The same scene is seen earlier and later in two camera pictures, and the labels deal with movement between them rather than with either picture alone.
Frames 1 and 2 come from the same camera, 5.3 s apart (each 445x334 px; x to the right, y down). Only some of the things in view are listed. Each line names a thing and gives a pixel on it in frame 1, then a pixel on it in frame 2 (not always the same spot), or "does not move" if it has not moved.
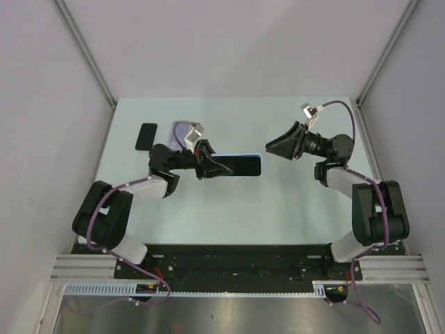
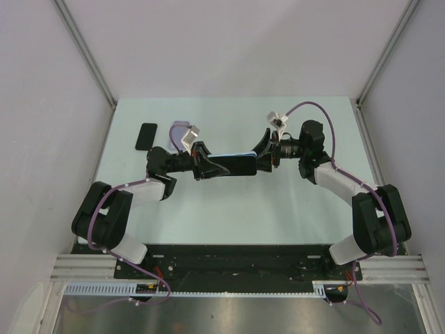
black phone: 240,164 does not move
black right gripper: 284,146 to 264,163
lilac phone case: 181,129 does not move
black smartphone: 146,138 does not move
